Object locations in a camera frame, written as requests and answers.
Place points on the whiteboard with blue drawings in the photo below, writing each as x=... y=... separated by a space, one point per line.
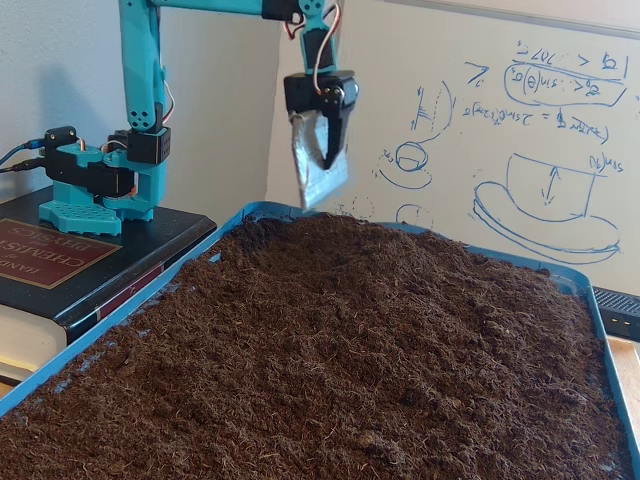
x=500 y=150

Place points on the black chemistry handbook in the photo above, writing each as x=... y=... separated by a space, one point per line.
x=30 y=250

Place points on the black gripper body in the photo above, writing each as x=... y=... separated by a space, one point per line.
x=302 y=96

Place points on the foil-wrapped blade gripper finger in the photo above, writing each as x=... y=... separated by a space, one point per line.
x=310 y=160

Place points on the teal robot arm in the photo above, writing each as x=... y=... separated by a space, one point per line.
x=140 y=75

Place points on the brown soil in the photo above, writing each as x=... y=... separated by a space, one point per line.
x=325 y=350

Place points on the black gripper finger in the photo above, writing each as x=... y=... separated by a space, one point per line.
x=337 y=130

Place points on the blue plastic tray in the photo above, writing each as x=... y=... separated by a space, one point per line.
x=570 y=280

